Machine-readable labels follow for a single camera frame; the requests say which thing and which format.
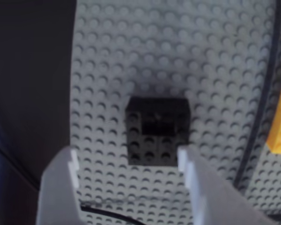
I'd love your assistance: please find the black lego cube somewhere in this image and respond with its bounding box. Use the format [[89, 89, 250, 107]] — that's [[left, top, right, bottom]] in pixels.
[[126, 96, 192, 167]]

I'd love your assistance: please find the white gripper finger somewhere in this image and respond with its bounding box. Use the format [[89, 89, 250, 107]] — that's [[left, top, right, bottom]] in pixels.
[[36, 145, 83, 225], [177, 144, 281, 225]]

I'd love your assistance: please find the grey lego baseplate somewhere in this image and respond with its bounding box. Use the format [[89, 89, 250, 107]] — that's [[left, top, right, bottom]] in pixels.
[[69, 0, 281, 225]]

